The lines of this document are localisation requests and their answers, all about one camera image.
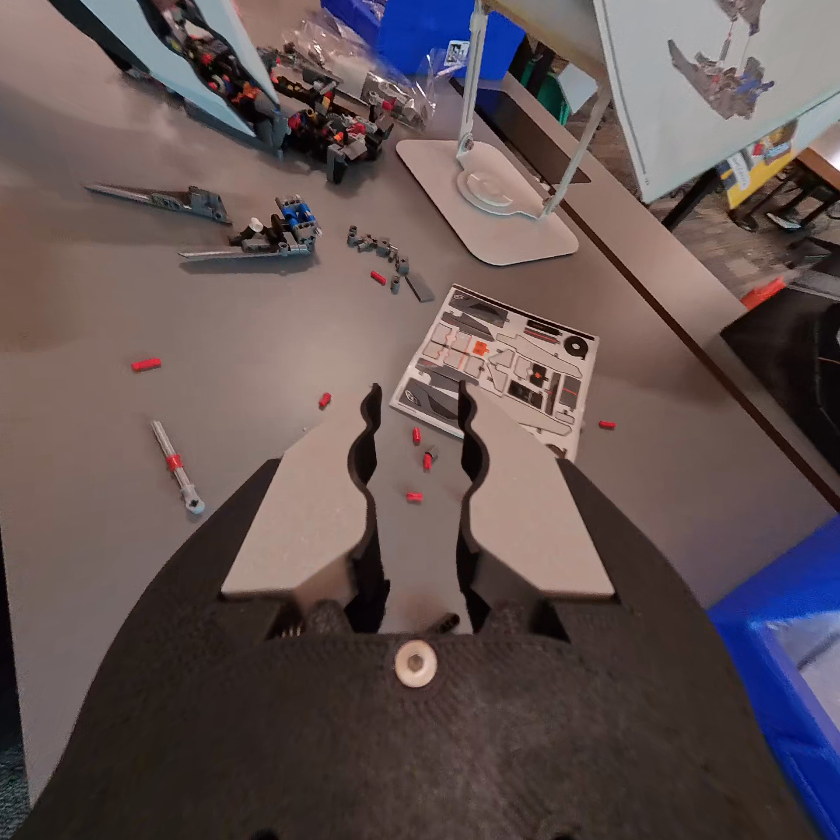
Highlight lego instruction booklet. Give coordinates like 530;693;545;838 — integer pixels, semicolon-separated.
592;0;840;206

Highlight far blue bin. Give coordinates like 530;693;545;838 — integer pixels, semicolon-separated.
320;0;527;114

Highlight blue plastic bin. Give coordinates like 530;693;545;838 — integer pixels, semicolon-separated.
706;517;840;840

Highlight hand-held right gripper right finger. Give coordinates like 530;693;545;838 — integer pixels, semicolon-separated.
457;381;618;601

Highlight orange box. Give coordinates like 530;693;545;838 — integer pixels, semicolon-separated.
740;277;787;311

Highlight dark grey lego wing assembly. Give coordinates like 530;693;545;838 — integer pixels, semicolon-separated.
83;182;232;226

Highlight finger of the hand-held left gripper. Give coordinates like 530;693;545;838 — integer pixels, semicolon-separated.
196;0;282;108
80;0;258;140

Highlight green plastic bin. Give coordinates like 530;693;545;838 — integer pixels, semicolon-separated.
541;62;573;124

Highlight lego sticker sheet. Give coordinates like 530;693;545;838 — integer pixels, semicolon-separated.
389;283;601;462

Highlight white book stand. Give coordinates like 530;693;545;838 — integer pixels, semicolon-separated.
395;0;615;267

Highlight clear plastic bag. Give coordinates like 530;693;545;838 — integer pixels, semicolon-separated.
751;610;840;706

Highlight yellow and blue box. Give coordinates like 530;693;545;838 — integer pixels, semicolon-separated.
718;121;800;211

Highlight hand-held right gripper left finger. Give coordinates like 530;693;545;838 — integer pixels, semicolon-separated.
220;384;385;601

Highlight grey lego axle red bush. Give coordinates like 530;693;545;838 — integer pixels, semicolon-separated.
150;420;206;515

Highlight partly built lego car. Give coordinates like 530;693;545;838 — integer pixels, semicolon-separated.
125;0;388;185

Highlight plastic bag of lego parts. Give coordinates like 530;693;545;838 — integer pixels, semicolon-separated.
360;66;439;131

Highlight dark lego set box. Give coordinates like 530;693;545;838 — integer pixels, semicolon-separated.
719;289;840;511

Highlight grey lego wing blue pins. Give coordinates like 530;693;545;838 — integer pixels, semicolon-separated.
177;194;322;261

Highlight cluster of grey lego pieces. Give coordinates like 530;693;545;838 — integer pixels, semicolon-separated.
346;224;436;303

